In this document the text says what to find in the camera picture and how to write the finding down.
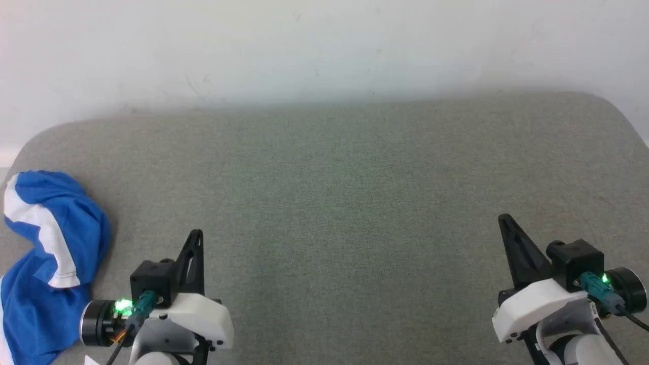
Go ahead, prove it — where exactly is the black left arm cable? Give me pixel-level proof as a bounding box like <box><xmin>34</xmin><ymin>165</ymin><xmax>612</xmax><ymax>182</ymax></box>
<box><xmin>105</xmin><ymin>290</ymin><xmax>159</xmax><ymax>365</ymax></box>

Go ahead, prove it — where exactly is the grey fabric sofa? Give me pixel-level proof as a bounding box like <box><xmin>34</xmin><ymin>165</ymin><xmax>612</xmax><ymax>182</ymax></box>
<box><xmin>0</xmin><ymin>91</ymin><xmax>649</xmax><ymax>365</ymax></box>

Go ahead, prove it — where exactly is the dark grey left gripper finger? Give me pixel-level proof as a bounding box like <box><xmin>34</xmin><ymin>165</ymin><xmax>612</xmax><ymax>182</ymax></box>
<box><xmin>175</xmin><ymin>229</ymin><xmax>205</xmax><ymax>296</ymax></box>

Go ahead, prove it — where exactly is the blue and white garment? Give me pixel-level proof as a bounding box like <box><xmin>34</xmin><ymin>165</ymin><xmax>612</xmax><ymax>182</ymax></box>
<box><xmin>0</xmin><ymin>170</ymin><xmax>111</xmax><ymax>365</ymax></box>

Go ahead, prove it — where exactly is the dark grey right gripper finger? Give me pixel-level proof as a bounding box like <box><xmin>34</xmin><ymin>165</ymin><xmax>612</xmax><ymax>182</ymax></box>
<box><xmin>497</xmin><ymin>213</ymin><xmax>554</xmax><ymax>290</ymax></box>

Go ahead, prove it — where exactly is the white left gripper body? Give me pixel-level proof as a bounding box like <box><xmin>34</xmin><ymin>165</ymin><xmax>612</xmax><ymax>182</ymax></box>
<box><xmin>80</xmin><ymin>293</ymin><xmax>235</xmax><ymax>365</ymax></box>

